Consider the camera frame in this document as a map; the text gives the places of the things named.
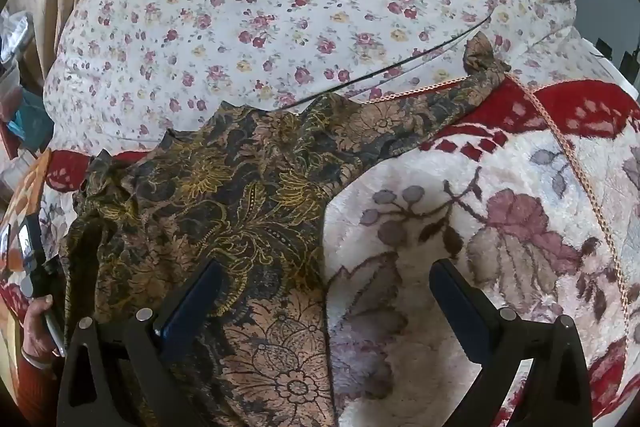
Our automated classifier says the person's left hand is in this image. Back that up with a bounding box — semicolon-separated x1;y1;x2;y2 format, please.
20;296;57;361

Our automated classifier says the dark brown floral garment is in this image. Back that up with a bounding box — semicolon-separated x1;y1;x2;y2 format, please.
59;32;511;427

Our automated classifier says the clear plastic container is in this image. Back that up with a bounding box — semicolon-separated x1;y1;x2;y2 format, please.
0;9;33;62

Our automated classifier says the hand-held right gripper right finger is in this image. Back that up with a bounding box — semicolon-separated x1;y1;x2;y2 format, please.
429;258;593;427

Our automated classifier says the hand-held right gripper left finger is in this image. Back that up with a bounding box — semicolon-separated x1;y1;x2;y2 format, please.
56;258;224;427

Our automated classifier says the teal cloth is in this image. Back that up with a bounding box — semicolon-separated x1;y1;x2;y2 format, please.
6;104;55;154

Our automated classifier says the person's left forearm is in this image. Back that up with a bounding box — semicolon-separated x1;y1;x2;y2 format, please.
0;352;63;427

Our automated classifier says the red white plush blanket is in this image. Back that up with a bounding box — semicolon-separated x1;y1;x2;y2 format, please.
0;32;640;427

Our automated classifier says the white rose print bedsheet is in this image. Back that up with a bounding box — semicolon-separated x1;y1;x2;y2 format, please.
42;0;581;148

